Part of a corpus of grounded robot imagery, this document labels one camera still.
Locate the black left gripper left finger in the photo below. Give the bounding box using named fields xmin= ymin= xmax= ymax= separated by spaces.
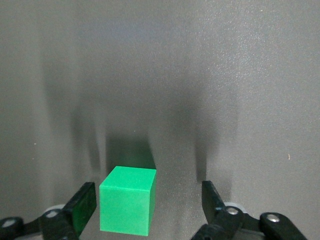
xmin=0 ymin=181 xmax=97 ymax=240

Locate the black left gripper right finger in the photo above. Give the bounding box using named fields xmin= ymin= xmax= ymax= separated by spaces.
xmin=191 ymin=180 xmax=308 ymax=240

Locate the small green cube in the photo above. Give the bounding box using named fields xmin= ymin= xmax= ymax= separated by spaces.
xmin=99 ymin=165 xmax=158 ymax=237

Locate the dark grey table mat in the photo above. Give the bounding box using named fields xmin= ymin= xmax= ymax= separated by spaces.
xmin=0 ymin=0 xmax=320 ymax=240

